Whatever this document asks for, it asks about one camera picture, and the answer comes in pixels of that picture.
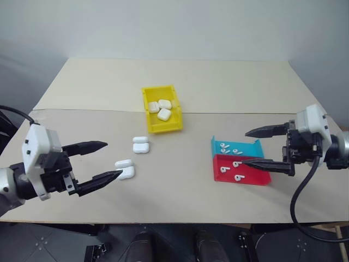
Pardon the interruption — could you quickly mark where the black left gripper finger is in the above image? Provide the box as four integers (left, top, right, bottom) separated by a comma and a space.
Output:
62, 141, 109, 158
77, 170, 123, 198

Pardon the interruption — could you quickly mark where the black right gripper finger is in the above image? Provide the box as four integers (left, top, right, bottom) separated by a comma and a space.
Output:
241, 159, 297, 177
244, 123, 290, 139

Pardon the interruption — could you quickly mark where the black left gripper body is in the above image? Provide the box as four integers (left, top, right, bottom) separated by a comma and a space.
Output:
40, 146, 82, 197

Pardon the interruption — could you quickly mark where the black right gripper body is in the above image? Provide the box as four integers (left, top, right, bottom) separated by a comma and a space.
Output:
281, 121, 325, 177

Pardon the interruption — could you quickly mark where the yellow plastic bin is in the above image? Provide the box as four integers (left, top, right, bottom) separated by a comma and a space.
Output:
141, 85, 184, 134

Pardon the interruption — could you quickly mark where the red plastic tray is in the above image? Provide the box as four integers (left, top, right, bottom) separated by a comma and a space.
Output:
212, 154, 273, 187

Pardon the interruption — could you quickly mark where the blue plastic tray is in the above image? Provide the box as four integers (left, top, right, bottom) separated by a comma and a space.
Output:
210, 135, 266, 159

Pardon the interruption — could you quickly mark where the dark bulky object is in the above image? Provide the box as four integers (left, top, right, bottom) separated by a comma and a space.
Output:
0, 108, 20, 153

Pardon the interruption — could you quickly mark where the dark rounded shape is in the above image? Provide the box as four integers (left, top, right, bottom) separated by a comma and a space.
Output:
127, 230, 153, 262

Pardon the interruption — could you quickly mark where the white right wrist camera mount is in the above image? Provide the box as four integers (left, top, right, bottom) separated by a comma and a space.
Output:
296, 103, 333, 165

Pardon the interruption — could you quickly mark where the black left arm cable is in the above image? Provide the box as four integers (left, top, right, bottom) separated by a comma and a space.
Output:
0, 105, 41, 127

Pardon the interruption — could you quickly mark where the black metal bracket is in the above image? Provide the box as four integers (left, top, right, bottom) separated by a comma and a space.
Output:
85, 243, 110, 262
238, 231, 249, 249

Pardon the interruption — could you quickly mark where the wooden frame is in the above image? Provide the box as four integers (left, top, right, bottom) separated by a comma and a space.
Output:
333, 221, 349, 262

